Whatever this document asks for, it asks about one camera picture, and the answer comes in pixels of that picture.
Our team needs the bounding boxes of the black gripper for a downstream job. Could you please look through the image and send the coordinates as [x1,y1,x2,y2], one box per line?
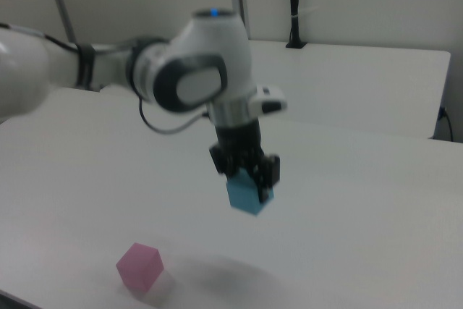
[208,119,282,204]

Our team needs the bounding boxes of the blue cube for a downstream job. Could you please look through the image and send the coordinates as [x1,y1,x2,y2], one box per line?
[226,170,276,217]

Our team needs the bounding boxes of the pink cube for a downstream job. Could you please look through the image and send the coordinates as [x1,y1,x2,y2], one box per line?
[115,242,165,292]

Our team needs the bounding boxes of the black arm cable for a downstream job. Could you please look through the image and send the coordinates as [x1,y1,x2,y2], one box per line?
[0,22,213,136]

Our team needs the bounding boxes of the black wall cable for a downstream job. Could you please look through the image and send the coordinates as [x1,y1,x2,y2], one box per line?
[438,106,455,142]

